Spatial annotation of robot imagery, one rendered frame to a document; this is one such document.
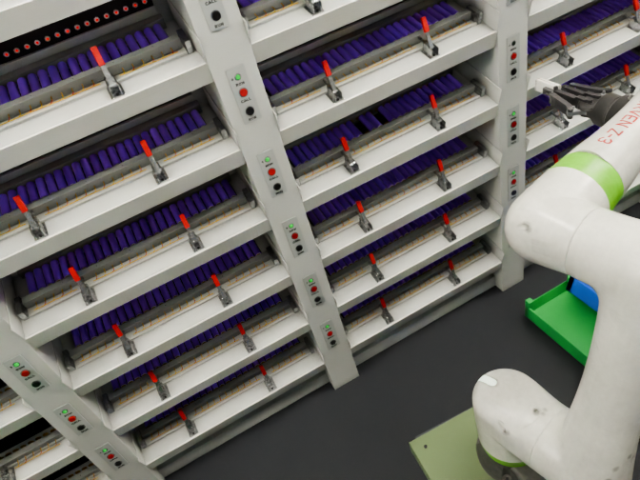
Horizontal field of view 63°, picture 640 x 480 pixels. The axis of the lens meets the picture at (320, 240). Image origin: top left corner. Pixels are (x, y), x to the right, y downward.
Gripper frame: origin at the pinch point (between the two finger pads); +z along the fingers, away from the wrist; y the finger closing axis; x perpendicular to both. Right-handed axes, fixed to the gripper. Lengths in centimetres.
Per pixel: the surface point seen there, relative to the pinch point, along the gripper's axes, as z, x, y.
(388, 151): 14.1, -6.5, -38.8
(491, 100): 14.3, -6.0, -5.3
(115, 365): 12, -28, -124
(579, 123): 12.7, -26.1, 25.9
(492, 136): 15.2, -17.9, -4.6
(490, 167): 13.5, -26.4, -7.3
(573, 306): -6, -82, 10
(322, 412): 7, -83, -81
